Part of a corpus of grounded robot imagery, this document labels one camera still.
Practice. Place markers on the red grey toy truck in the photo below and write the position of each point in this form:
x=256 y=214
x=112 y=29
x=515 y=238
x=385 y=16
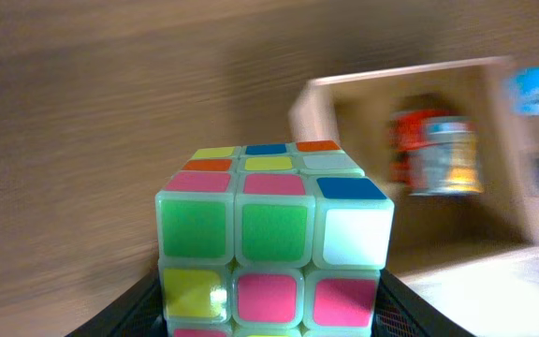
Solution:
x=434 y=152

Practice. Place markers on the beige cardboard box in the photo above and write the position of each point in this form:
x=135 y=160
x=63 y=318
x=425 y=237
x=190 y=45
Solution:
x=436 y=233

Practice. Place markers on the colourful puzzle cube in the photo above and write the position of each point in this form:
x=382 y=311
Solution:
x=285 y=239

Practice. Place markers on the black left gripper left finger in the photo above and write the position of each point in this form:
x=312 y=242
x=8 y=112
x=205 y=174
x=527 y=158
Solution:
x=136 y=313

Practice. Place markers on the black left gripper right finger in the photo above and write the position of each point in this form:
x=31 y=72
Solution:
x=400 y=312

